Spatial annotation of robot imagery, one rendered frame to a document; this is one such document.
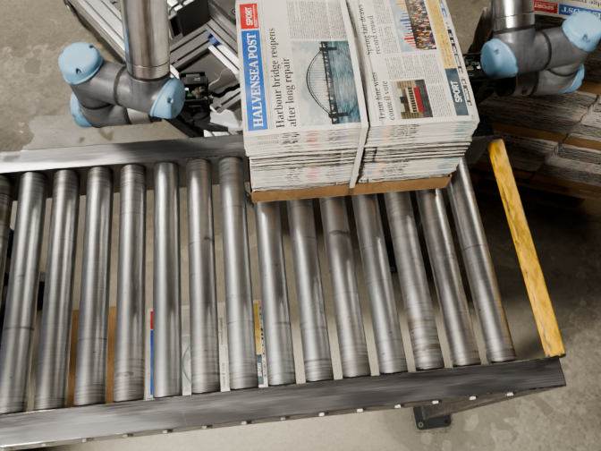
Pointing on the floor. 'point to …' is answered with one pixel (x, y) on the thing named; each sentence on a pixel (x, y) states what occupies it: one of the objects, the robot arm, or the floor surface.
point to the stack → (544, 119)
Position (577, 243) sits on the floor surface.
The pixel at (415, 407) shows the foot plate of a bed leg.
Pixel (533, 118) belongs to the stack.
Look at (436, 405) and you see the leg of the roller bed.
